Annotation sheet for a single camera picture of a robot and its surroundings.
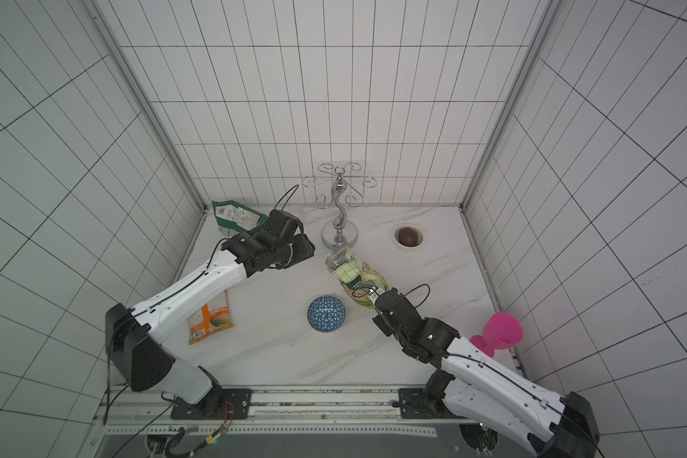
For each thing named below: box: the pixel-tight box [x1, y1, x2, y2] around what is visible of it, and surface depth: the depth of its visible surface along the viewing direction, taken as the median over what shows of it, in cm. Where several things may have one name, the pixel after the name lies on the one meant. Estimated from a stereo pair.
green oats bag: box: [325, 247, 390, 310], surface depth 76 cm
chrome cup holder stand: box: [301, 162, 378, 250], surface depth 91 cm
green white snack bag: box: [211, 200, 270, 237], surface depth 103 cm
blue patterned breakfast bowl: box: [307, 294, 347, 334], surface depth 89 cm
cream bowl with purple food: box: [393, 224, 425, 250], surface depth 105 cm
